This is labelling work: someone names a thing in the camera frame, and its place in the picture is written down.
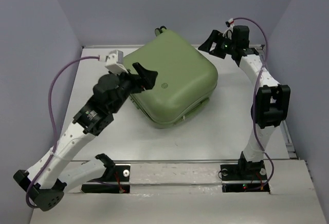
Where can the green suitcase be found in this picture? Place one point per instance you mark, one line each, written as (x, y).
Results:
(185, 82)

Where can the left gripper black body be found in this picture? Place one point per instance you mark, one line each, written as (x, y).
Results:
(129, 85)

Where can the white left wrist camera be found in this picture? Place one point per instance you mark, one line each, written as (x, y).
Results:
(114, 62)

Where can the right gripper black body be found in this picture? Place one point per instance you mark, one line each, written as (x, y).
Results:
(224, 45)

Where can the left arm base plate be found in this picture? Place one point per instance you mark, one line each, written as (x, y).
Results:
(117, 182)

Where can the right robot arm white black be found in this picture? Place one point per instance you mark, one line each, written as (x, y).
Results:
(269, 105)

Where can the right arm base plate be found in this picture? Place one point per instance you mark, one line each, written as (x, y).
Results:
(235, 182)

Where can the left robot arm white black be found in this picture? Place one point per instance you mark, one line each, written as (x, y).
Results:
(46, 182)

